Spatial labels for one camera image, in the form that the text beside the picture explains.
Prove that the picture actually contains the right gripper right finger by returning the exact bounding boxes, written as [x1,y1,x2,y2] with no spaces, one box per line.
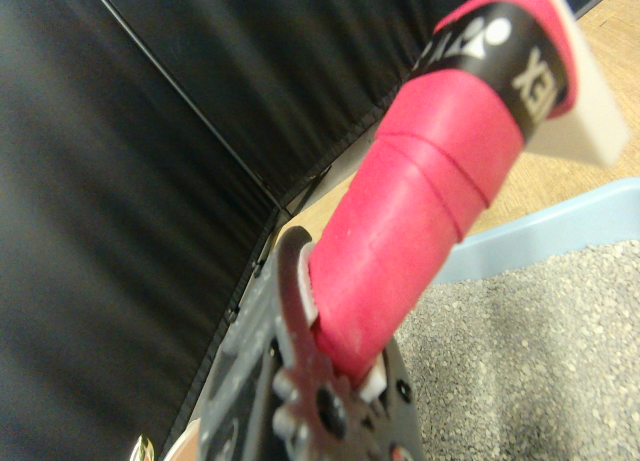
[358,339,425,455]

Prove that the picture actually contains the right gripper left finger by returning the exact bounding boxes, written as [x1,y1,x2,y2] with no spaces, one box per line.
[197,224,362,461]

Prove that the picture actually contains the white scoop with red handle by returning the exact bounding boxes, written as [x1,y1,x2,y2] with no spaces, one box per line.
[305,0,631,383]

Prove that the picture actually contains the blue litter tray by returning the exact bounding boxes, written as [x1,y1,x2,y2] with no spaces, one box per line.
[392,176,640,461]

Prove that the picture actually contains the black curtain stand pole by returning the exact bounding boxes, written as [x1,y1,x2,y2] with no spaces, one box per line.
[79,0,285,211]

